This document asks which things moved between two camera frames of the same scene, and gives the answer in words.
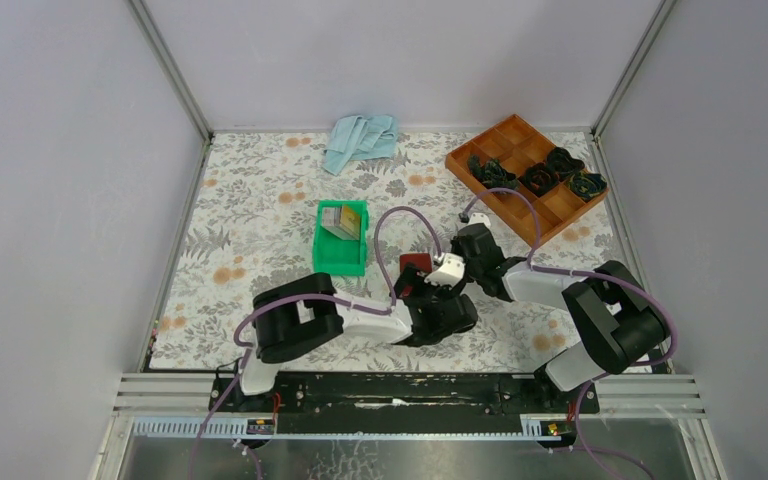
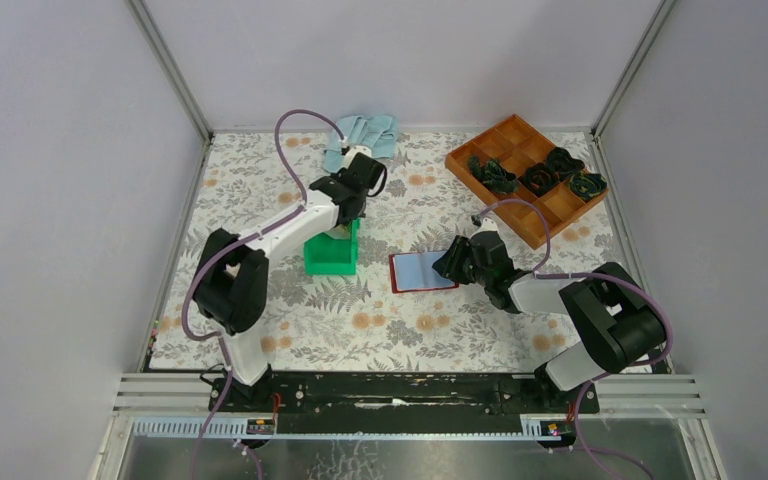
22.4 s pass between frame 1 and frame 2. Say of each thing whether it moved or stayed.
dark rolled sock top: stayed
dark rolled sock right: stayed
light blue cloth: stayed
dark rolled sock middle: stayed
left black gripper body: moved
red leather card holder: moved
